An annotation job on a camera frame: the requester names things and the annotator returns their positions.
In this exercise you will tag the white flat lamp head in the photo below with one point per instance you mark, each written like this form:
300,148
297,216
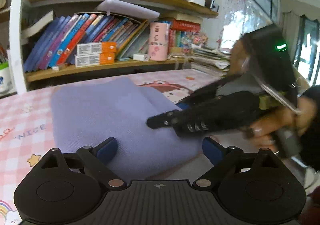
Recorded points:
127,9

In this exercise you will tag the pink cylindrical tumbler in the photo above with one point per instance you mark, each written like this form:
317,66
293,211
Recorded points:
159,41

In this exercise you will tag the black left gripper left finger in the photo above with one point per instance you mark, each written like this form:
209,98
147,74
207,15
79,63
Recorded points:
84,170

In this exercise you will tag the stack of papers and magazines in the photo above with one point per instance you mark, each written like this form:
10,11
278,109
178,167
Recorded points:
214,62

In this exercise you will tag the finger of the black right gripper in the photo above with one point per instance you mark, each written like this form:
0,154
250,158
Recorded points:
167,119

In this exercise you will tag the pink checkered table mat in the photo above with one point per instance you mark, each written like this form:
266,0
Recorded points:
27,133

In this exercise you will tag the purple and mauve sweater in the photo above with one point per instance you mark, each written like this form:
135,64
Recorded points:
86,115

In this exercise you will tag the upper orange white box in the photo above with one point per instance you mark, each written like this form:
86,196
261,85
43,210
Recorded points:
96,48

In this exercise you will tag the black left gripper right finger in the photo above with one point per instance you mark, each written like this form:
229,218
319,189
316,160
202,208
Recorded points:
233,163

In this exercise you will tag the white charger adapter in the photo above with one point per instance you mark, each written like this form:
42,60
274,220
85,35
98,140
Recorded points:
141,57

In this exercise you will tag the lower orange white box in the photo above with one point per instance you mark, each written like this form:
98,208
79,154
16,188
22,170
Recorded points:
94,59

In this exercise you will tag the right hand with painted nails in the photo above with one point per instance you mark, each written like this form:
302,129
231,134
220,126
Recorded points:
259,132

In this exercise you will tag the red books on shelf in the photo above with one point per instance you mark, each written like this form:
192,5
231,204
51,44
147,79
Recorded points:
181,35

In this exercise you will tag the white wooden bookshelf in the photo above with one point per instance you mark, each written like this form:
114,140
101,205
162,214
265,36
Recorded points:
24,59

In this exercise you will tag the row of leaning books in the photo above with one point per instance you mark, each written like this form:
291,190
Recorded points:
55,43

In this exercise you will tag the orange white box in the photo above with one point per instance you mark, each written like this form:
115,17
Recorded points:
94,59
96,48

